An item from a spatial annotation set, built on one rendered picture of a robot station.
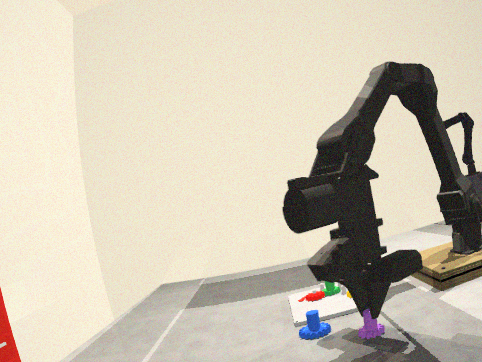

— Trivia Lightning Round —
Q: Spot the red gear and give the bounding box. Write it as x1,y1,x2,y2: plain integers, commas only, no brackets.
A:
305,291,325,301

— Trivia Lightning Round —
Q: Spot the green gear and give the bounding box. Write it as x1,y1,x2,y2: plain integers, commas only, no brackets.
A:
322,281,341,296

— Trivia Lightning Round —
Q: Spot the blue gear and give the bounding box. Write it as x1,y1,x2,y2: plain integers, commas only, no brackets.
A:
299,310,331,340

